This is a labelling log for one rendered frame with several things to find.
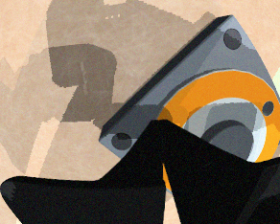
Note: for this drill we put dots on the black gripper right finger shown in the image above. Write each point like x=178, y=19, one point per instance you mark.
x=212, y=186

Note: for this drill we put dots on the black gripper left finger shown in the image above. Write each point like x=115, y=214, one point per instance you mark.
x=132, y=192

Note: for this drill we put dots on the orange round plate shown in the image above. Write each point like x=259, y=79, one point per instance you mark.
x=228, y=94

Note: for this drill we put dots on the dark grey square base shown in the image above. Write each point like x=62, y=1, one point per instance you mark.
x=223, y=44

